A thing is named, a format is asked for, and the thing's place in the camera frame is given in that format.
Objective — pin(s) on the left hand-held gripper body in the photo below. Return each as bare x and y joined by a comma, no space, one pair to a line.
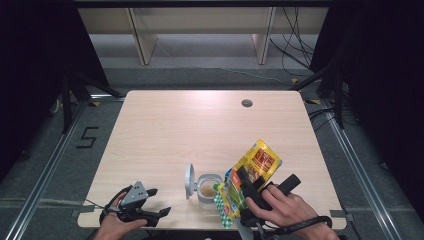
135,196

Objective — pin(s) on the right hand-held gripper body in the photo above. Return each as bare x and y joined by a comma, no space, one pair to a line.
288,183

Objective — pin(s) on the yellow seasoning bag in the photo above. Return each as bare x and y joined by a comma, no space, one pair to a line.
260,160

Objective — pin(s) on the clear jar with grey lid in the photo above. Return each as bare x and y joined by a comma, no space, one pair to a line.
208,190

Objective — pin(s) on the person's right hand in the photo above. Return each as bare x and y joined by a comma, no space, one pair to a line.
290,210

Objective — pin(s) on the person's left hand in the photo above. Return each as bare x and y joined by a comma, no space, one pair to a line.
113,230

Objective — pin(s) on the black metal stand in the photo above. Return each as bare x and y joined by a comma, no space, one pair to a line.
66,106
339,100

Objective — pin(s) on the black curtain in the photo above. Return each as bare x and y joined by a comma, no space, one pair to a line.
383,83
30,66

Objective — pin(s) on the beige panel-legged desk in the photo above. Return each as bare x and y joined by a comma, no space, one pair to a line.
200,20

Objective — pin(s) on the aluminium floor rail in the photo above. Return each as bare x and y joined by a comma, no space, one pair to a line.
50,166
353,166

